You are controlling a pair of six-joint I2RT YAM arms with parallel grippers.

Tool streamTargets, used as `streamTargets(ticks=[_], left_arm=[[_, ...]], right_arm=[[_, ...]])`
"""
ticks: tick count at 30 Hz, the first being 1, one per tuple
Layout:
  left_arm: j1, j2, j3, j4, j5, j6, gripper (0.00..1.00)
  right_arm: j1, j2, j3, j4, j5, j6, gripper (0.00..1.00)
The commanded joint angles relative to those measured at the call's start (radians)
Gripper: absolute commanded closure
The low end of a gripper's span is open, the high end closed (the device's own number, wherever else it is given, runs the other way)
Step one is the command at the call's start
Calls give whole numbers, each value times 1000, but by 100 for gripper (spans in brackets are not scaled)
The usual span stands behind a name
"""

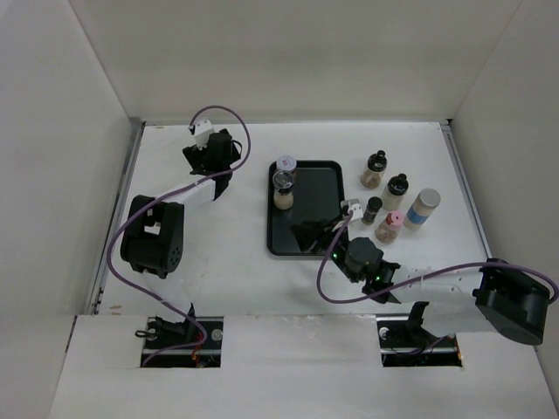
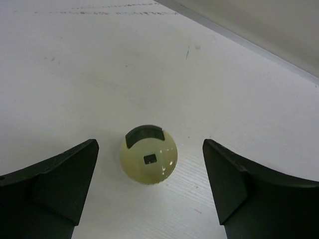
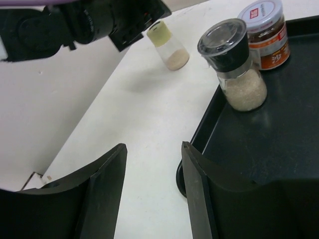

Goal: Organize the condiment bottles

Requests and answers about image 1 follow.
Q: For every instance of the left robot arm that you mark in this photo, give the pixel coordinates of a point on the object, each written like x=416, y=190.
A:
x=153, y=243

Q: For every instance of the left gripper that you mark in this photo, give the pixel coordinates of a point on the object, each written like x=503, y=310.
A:
x=196, y=156

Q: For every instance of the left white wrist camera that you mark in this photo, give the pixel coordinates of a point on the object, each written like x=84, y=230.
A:
x=201, y=132

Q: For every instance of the right aluminium table rail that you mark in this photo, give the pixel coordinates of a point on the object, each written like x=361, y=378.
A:
x=446, y=129

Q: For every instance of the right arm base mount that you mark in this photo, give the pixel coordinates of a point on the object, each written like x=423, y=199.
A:
x=404, y=343

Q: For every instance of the blue label grey cap jar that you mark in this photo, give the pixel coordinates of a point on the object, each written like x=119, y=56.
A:
x=418, y=213

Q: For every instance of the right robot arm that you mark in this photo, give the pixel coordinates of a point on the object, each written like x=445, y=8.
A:
x=487, y=296

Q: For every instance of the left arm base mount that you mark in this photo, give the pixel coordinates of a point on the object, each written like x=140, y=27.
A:
x=168, y=344

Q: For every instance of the clear cap salt grinder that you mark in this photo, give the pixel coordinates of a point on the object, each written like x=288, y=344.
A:
x=283, y=182

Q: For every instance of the left aluminium table rail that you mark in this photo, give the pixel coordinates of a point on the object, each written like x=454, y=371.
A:
x=99, y=277

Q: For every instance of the pink cap spice shaker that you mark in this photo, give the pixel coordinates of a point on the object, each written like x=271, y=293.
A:
x=388, y=230

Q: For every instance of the aluminium table rail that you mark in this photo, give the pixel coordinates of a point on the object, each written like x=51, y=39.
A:
x=99, y=277
x=446, y=129

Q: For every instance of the black rectangular tray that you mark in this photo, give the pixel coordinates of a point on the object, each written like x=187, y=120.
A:
x=317, y=195

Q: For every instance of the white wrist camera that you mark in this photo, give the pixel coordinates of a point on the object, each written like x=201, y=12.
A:
x=201, y=132
x=352, y=210

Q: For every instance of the small dark pepper bottle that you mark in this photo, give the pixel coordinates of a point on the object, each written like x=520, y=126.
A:
x=373, y=206

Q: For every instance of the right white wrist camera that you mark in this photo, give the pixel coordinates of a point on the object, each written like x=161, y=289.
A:
x=352, y=210

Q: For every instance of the black cap white spice bottle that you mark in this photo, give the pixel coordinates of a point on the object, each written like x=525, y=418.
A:
x=394, y=192

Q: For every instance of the black cap brown spice bottle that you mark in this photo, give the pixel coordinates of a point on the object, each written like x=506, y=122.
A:
x=375, y=168

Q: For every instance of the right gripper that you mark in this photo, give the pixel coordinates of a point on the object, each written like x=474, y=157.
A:
x=309, y=230

